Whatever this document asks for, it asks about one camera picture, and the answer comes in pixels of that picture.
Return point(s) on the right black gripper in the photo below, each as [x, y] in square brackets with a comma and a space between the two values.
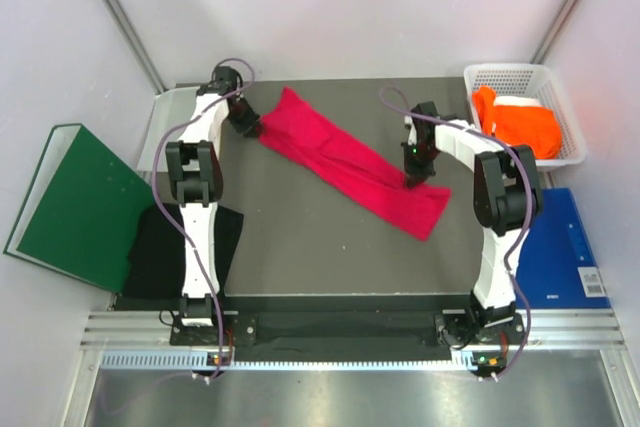
[414, 176]

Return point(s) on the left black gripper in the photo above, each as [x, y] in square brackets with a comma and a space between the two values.
[248, 127]

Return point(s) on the pink red t-shirt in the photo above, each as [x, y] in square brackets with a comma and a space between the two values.
[299, 133]

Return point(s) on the black t-shirt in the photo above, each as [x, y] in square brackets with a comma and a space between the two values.
[157, 256]

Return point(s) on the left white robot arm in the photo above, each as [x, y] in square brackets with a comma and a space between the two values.
[196, 183]

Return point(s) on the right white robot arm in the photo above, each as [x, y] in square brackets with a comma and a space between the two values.
[506, 198]

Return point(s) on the translucent plastic tray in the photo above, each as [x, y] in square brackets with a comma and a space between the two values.
[177, 107]

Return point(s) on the orange t-shirt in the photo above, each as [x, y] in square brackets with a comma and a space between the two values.
[518, 121]

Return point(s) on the white plastic basket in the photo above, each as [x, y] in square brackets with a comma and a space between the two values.
[531, 81]

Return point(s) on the blue folder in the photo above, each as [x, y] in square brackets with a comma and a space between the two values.
[557, 269]

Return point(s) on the left aluminium frame post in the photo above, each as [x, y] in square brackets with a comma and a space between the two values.
[134, 42]

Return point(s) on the aluminium frame post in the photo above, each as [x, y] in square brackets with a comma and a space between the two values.
[560, 21]
[134, 42]

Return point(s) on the green ring binder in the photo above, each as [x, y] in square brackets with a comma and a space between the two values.
[80, 214]

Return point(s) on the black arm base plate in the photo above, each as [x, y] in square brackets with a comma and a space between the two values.
[341, 336]

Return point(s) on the perforated cable duct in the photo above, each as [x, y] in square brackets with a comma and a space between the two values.
[202, 360]

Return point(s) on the right aluminium frame post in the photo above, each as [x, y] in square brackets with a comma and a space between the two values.
[560, 21]

